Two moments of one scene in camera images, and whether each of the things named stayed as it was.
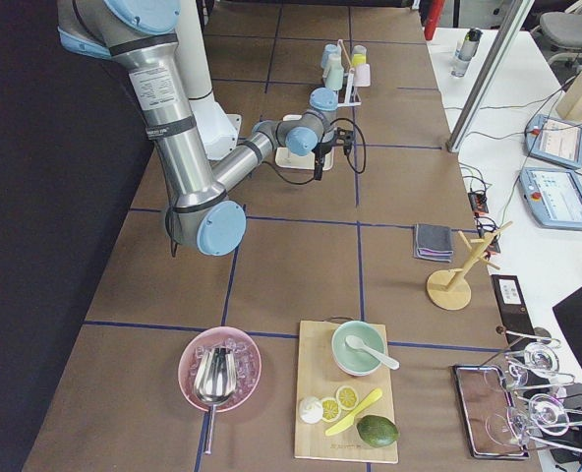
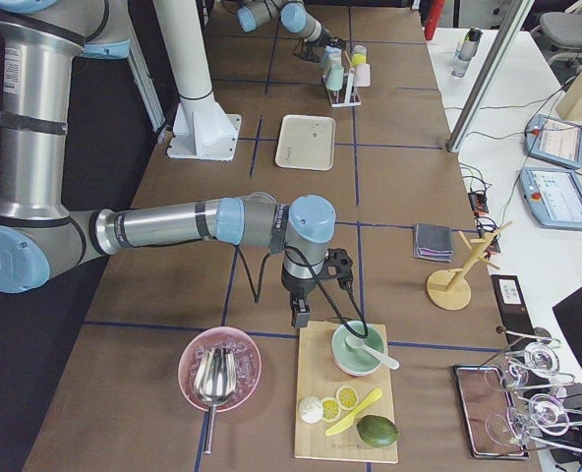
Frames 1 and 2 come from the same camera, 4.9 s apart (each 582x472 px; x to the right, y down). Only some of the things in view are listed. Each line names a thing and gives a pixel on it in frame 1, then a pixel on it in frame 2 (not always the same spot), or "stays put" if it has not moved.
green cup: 334,79 stays put
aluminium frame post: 494,62 stays put
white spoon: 357,343 stays put
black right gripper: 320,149 -> 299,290
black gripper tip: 347,136 -> 338,265
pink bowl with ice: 248,363 stays put
